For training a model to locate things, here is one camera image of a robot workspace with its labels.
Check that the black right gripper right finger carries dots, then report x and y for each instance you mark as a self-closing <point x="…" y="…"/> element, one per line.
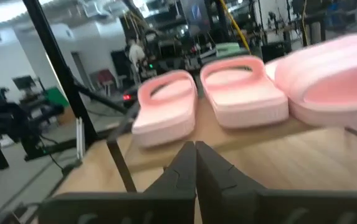
<point x="221" y="193"/>

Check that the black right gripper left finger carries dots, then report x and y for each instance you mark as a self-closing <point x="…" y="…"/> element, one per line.
<point x="181" y="174"/>

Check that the pink rubber slide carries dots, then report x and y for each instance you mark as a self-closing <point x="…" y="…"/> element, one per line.
<point x="243" y="102"/>
<point x="331" y="77"/>
<point x="165" y="118"/>

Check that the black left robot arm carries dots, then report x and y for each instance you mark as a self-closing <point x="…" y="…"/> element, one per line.
<point x="7" y="124"/>

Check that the black computer mouse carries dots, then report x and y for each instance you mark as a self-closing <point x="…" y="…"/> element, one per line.
<point x="127" y="97"/>

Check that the red chair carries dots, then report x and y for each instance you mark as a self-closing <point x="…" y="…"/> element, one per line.
<point x="105" y="77"/>

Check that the person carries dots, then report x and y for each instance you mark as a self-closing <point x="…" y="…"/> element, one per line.
<point x="136" y="54"/>

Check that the green box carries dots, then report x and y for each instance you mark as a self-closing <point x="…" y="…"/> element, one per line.
<point x="56" y="96"/>

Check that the computer monitor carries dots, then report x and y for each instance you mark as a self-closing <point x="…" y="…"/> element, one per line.
<point x="196" y="12"/>

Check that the wooden shelf with black frame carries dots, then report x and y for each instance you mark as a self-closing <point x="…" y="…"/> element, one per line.
<point x="206" y="124"/>

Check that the black aluminium table frame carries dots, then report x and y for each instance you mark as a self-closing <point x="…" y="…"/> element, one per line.
<point x="55" y="62"/>

